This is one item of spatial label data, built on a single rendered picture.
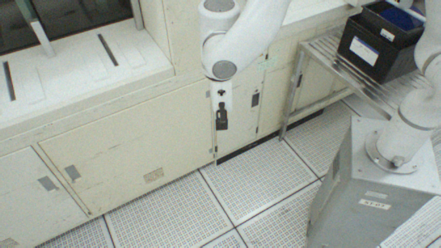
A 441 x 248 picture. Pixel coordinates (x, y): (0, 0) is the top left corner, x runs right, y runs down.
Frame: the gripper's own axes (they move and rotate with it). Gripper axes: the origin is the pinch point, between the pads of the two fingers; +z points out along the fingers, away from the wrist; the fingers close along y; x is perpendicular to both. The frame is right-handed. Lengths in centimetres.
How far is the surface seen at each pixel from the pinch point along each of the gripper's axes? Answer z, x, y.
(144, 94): 24, 28, 35
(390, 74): 20, -72, 34
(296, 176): 101, -49, 36
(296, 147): 101, -54, 58
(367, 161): 25, -50, -3
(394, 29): 4, -70, 41
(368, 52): 16, -65, 43
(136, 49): 15, 30, 53
